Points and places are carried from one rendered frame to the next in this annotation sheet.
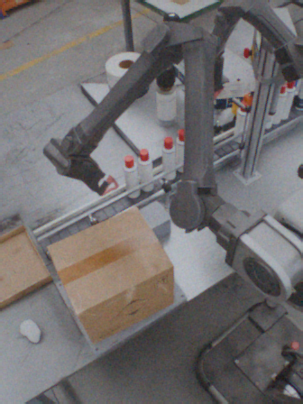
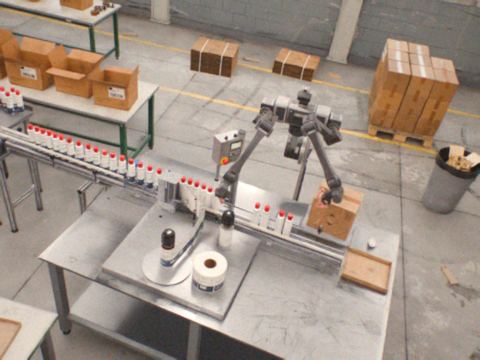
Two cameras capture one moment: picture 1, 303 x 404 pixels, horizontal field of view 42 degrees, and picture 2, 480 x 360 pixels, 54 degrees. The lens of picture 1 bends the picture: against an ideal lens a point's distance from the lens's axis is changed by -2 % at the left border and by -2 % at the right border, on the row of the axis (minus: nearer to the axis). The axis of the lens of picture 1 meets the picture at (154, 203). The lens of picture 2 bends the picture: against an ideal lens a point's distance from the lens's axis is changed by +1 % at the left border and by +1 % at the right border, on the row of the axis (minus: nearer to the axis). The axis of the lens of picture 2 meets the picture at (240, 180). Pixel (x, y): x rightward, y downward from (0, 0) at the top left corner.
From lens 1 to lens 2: 3.38 m
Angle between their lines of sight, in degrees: 81
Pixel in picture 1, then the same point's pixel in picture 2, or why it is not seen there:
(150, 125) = (234, 251)
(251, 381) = not seen: hidden behind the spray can
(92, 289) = (353, 193)
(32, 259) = (348, 263)
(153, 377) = not seen: hidden behind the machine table
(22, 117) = (278, 342)
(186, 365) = not seen: hidden behind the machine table
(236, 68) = (146, 231)
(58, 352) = (366, 232)
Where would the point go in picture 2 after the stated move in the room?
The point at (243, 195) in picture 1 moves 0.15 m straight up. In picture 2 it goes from (245, 205) to (247, 190)
